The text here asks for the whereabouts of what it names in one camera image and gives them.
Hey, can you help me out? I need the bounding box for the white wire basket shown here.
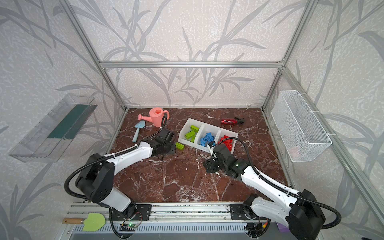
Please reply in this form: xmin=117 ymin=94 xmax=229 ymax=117
xmin=271 ymin=90 xmax=333 ymax=163

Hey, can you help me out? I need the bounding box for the green spatula wooden handle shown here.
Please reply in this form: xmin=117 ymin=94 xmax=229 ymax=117
xmin=63 ymin=213 xmax=106 ymax=232

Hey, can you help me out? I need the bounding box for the right white bin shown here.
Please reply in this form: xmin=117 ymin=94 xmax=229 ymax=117
xmin=215 ymin=128 xmax=239 ymax=154

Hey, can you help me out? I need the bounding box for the pink watering can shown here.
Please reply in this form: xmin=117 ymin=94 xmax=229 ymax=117
xmin=138 ymin=107 xmax=170 ymax=128

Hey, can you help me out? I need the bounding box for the left circuit board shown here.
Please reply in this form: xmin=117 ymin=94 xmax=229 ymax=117
xmin=119 ymin=223 xmax=140 ymax=233

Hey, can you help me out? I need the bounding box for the white bin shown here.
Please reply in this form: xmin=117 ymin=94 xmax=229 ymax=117
xmin=178 ymin=118 xmax=203 ymax=147
xmin=195 ymin=124 xmax=221 ymax=153
xmin=215 ymin=128 xmax=239 ymax=154

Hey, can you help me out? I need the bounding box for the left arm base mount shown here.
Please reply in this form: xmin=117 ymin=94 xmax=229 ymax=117
xmin=110 ymin=204 xmax=152 ymax=221

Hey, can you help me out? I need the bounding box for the blue lego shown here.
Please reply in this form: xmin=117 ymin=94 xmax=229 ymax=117
xmin=204 ymin=133 xmax=215 ymax=142
xmin=200 ymin=138 xmax=210 ymax=147

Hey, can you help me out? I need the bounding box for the light blue trowel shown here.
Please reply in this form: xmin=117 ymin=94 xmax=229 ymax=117
xmin=132 ymin=121 xmax=146 ymax=143

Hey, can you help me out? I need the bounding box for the clear wall shelf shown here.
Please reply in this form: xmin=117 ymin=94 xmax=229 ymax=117
xmin=9 ymin=94 xmax=97 ymax=163

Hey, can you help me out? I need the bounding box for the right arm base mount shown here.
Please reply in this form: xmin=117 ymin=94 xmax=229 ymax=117
xmin=227 ymin=204 xmax=256 ymax=221

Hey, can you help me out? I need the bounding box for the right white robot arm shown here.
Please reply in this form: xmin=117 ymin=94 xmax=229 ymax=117
xmin=204 ymin=138 xmax=342 ymax=240

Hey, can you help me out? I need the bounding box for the middle white bin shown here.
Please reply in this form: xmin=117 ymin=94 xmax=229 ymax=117
xmin=195 ymin=124 xmax=221 ymax=153

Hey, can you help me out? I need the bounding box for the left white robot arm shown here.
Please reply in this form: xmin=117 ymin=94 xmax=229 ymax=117
xmin=64 ymin=113 xmax=176 ymax=218

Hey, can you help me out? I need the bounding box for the left white bin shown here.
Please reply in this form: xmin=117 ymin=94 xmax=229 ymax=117
xmin=178 ymin=118 xmax=203 ymax=147

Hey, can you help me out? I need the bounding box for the aluminium front rail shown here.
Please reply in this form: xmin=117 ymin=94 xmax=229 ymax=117
xmin=53 ymin=201 xmax=325 ymax=240

